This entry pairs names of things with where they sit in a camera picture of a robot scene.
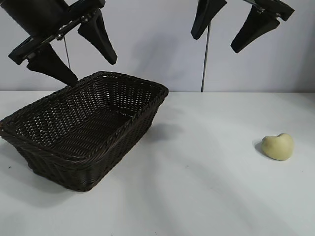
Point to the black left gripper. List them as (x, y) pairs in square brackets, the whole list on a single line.
[(37, 17)]

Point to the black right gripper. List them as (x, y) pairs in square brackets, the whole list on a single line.
[(273, 6)]

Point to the dark brown woven basket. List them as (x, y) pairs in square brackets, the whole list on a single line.
[(81, 127)]

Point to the pale yellow egg yolk pastry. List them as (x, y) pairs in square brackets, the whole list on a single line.
[(278, 147)]

